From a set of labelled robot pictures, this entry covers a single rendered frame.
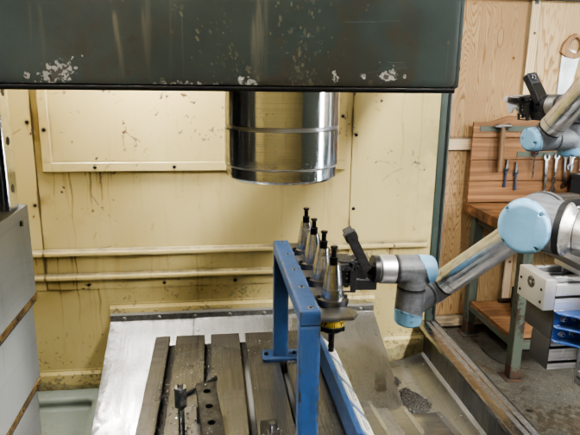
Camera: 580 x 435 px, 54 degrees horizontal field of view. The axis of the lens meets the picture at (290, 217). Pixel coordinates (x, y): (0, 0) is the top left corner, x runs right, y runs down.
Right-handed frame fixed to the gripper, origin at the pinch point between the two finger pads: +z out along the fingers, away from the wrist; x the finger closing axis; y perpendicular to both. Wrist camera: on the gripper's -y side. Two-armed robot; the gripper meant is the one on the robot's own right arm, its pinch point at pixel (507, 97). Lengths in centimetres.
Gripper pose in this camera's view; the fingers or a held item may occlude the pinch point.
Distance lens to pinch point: 225.8
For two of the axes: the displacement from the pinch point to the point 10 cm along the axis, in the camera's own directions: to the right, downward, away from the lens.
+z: -3.8, -2.2, 9.0
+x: 9.2, -2.1, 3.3
